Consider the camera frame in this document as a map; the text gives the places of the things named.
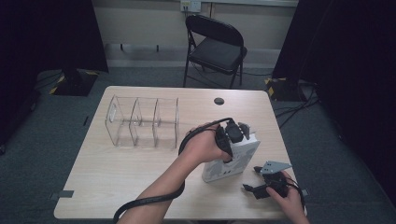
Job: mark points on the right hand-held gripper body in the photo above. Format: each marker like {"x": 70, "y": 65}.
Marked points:
{"x": 274, "y": 168}

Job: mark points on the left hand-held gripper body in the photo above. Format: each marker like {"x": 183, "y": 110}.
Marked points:
{"x": 233, "y": 132}

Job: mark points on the person's right hand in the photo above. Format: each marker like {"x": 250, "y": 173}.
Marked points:
{"x": 291, "y": 202}

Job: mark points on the white wall socket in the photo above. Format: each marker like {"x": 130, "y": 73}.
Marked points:
{"x": 190, "y": 5}

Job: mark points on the grey tape strip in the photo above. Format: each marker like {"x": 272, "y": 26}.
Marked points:
{"x": 304, "y": 193}
{"x": 62, "y": 194}

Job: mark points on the clear acrylic divider rack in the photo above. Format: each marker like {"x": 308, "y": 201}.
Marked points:
{"x": 141, "y": 124}

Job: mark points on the black folding chair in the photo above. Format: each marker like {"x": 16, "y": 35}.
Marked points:
{"x": 218, "y": 53}

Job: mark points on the person's left hand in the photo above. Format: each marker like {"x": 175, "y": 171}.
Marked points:
{"x": 200, "y": 144}

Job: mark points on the black stand base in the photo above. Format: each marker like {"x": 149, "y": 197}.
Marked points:
{"x": 283, "y": 88}
{"x": 74, "y": 82}

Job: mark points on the white box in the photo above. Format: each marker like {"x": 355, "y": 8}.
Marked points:
{"x": 239, "y": 158}

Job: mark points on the black curtain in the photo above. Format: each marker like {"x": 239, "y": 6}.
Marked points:
{"x": 348, "y": 62}
{"x": 37, "y": 46}

